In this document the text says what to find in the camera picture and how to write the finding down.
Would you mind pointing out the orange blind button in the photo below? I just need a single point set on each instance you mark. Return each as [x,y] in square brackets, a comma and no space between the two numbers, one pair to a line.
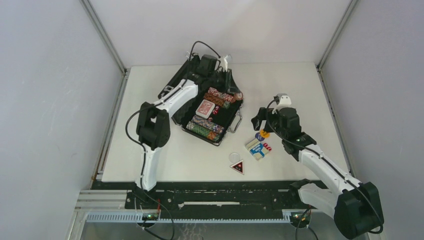
[264,134]

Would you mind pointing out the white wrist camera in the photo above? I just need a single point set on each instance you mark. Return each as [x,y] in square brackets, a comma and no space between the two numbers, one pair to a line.
[282,100]
[224,62]

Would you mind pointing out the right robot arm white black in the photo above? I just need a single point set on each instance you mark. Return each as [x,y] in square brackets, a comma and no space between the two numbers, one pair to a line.
[354,206]

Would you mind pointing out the blue-white chip row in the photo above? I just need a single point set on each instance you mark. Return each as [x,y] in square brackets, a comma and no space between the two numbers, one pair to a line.
[205,123]

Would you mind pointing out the blue playing card box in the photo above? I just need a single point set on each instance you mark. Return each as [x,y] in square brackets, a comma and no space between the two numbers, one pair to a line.
[256,149]

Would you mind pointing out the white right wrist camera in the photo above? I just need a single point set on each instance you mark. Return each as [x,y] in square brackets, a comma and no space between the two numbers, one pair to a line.
[282,100]

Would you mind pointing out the purple blind button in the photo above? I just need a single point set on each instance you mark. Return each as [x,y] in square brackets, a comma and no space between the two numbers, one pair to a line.
[259,137]

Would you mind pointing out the orange chip row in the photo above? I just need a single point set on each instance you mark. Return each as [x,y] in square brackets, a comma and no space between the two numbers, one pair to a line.
[214,99]

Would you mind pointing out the red-white chip row top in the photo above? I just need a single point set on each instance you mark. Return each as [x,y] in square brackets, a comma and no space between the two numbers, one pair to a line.
[221,95]

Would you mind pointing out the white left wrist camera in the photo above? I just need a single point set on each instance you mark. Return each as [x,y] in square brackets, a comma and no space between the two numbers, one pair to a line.
[224,62]

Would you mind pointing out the black mounting rail base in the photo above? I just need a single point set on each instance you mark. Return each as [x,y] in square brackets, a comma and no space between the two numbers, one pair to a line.
[205,200]

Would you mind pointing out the red playing card deck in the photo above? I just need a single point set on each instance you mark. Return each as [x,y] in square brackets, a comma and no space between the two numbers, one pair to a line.
[204,109]

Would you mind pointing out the red dice in case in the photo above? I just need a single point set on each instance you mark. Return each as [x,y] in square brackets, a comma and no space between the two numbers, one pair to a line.
[216,110]

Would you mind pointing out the white dealer button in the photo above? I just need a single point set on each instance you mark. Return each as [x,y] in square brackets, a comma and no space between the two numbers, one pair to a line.
[234,157]

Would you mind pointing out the green chip row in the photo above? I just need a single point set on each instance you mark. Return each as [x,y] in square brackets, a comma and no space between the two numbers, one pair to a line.
[202,131]

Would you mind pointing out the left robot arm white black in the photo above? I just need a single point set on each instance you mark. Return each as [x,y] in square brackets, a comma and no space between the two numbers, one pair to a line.
[153,128]

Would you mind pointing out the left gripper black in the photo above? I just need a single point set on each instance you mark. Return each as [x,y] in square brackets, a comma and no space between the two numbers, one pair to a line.
[229,85]

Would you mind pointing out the red dice group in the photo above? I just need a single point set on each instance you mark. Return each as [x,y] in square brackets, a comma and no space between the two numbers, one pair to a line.
[267,147]

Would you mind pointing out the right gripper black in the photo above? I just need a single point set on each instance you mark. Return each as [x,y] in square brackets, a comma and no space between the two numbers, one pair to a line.
[266,114]

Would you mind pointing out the black aluminium poker case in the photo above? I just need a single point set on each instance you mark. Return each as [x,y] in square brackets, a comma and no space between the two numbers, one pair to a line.
[224,117]

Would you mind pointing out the red black triangle card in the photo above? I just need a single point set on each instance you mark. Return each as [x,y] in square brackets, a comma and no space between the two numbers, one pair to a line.
[238,167]

